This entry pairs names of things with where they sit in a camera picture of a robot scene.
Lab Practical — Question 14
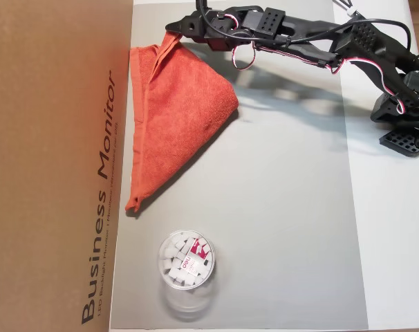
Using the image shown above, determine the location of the orange terry towel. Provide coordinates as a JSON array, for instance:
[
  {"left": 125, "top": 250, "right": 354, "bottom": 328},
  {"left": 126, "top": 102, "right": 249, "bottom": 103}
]
[{"left": 124, "top": 33, "right": 240, "bottom": 214}]

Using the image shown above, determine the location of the red white servo wire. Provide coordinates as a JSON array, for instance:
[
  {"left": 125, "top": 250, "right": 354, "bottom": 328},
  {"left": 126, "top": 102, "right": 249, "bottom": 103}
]
[
  {"left": 333, "top": 57, "right": 419, "bottom": 115},
  {"left": 214, "top": 12, "right": 335, "bottom": 69}
]

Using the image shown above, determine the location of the clear jar of white erasers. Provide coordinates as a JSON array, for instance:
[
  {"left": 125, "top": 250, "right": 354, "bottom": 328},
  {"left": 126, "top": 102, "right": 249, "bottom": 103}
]
[{"left": 156, "top": 230, "right": 219, "bottom": 321}]

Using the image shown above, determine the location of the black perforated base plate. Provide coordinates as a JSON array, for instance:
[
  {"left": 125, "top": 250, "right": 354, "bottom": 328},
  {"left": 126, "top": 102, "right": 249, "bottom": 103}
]
[{"left": 378, "top": 129, "right": 419, "bottom": 158}]

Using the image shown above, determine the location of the brown cardboard monitor box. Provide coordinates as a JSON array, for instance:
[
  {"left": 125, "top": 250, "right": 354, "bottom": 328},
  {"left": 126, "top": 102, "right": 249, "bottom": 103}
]
[{"left": 0, "top": 0, "right": 135, "bottom": 332}]

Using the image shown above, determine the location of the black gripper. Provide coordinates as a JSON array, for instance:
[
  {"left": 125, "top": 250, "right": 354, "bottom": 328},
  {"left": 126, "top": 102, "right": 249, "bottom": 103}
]
[{"left": 165, "top": 8, "right": 252, "bottom": 51}]

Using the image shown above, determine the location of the grey paper mat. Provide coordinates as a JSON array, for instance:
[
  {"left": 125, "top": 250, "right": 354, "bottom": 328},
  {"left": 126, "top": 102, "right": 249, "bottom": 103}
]
[{"left": 109, "top": 0, "right": 369, "bottom": 331}]

